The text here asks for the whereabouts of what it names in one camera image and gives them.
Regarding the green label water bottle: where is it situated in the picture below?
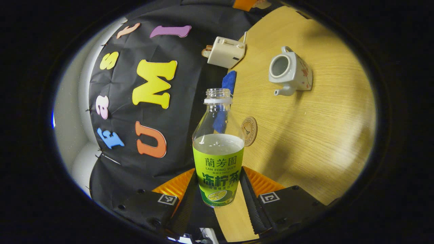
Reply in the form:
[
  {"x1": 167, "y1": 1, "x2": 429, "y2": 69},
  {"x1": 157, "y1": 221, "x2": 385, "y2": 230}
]
[{"x1": 192, "y1": 88, "x2": 244, "y2": 208}]

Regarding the black backdrop cloth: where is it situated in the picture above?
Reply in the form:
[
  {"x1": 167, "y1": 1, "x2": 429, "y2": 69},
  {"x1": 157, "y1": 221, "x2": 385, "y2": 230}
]
[{"x1": 89, "y1": 0, "x2": 268, "y2": 210}]

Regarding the blue folded cloth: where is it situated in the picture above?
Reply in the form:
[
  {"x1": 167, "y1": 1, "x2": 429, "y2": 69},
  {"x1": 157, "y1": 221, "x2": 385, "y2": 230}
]
[{"x1": 213, "y1": 70, "x2": 237, "y2": 134}]

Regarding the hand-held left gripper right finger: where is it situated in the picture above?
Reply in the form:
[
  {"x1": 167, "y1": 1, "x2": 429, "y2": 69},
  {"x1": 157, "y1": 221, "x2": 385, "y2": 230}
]
[{"x1": 239, "y1": 166, "x2": 339, "y2": 235}]

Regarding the white toaster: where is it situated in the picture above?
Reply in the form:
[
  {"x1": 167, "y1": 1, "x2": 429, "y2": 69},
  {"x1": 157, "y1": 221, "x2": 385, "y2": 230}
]
[{"x1": 208, "y1": 36, "x2": 246, "y2": 69}]

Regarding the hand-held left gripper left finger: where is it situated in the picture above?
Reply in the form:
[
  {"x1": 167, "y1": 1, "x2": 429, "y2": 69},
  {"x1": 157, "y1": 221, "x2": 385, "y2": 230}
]
[{"x1": 114, "y1": 168, "x2": 219, "y2": 237}]

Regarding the white teacup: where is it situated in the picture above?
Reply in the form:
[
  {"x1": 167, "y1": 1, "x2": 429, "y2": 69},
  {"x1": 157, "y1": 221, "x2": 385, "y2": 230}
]
[{"x1": 269, "y1": 46, "x2": 313, "y2": 96}]

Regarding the round cork coaster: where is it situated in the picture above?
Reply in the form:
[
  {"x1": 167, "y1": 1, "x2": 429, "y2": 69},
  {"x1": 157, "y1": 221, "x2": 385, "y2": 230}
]
[{"x1": 241, "y1": 117, "x2": 258, "y2": 147}]

